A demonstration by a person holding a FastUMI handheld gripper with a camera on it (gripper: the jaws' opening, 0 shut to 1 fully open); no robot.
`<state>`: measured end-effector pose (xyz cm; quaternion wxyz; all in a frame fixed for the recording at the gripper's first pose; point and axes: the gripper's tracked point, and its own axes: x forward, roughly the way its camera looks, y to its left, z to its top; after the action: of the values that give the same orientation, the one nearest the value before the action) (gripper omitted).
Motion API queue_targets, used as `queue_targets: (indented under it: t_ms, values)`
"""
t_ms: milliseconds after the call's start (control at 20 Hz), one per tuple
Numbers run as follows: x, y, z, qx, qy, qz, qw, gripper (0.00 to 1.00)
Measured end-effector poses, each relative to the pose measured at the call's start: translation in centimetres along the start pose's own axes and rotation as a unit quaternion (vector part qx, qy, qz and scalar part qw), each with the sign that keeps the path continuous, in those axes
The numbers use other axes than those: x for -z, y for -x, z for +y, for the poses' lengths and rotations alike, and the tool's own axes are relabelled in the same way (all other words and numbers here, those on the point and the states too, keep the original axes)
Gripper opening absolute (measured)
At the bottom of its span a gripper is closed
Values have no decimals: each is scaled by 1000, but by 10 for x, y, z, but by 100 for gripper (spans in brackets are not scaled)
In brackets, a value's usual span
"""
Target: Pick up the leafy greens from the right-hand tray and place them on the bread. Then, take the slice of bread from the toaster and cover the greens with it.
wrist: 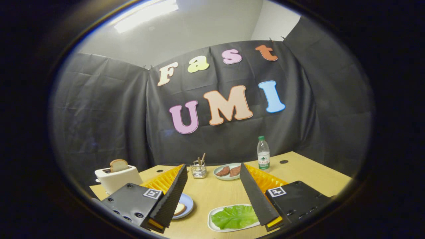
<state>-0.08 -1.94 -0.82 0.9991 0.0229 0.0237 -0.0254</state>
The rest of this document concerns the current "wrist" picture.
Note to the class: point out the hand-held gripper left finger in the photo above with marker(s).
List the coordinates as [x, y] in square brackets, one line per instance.
[172, 199]

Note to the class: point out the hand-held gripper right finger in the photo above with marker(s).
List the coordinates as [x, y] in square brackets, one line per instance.
[257, 199]

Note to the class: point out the green lettuce leaf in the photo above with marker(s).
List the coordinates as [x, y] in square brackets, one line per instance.
[234, 217]

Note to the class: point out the brown crust bread slice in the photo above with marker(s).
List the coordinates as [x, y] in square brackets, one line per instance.
[119, 165]

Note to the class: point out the small toasted bread slice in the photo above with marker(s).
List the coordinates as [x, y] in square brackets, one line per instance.
[179, 209]

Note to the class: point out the light blue round plate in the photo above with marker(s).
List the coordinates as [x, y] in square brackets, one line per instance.
[189, 202]

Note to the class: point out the red-brown meat slice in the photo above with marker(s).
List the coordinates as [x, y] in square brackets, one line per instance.
[223, 171]
[235, 171]

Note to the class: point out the pale green round plate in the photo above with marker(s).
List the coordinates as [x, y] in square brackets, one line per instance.
[227, 177]

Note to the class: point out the metal mesh utensil holder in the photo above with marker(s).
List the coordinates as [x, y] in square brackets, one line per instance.
[198, 172]

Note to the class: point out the clear plastic water bottle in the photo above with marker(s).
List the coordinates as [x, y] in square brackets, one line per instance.
[263, 156]

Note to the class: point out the white oblong plate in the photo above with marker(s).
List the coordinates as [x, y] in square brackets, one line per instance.
[212, 224]

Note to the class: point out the light wooden stick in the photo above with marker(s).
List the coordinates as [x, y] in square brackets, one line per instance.
[203, 158]

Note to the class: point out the white toaster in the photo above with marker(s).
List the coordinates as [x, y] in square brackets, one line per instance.
[116, 181]

